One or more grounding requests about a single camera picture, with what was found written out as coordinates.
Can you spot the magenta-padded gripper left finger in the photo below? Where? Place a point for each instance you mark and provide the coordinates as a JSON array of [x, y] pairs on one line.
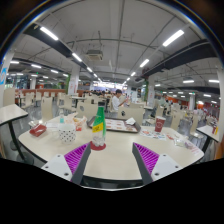
[[60, 166]]

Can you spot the white polka-dot mug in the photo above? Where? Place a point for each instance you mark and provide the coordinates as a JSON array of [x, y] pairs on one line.
[[67, 133]]

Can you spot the beige chairs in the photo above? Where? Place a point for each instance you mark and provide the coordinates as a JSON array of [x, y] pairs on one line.
[[88, 110]]

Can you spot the dark food tray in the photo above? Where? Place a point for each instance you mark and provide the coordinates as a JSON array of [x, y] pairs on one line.
[[116, 125]]

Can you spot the red food carton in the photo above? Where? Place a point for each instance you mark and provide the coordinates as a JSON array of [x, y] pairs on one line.
[[37, 130]]

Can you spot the white napkin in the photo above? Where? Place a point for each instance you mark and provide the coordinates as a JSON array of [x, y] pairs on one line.
[[130, 121]]

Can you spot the ceiling lights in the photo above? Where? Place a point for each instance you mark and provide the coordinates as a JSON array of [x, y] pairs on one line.
[[173, 37]]

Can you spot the white table with condiments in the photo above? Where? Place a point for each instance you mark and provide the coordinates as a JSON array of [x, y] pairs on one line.
[[206, 131]]

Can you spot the crumpled paper food wrapper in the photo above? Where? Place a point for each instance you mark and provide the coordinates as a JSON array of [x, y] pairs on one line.
[[77, 120]]

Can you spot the clear plastic bag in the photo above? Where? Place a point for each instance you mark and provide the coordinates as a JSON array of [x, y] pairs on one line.
[[180, 141]]

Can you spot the green-labelled clear drink bottle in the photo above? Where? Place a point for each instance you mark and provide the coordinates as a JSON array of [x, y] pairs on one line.
[[99, 123]]

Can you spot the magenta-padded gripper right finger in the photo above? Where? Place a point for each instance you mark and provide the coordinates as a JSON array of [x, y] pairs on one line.
[[163, 166]]

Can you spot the ceiling air conditioner unit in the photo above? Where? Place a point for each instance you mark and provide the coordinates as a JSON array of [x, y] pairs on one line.
[[94, 55]]

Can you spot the person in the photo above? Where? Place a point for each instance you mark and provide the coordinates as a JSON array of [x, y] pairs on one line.
[[116, 101]]

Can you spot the white side table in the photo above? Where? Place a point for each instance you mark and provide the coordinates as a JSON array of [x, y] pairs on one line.
[[10, 113]]

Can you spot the printed paper leaflet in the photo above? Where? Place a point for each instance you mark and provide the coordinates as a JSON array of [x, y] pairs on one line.
[[195, 149]]

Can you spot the red paper cup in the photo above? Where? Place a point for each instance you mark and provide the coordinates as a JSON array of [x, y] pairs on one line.
[[159, 124]]

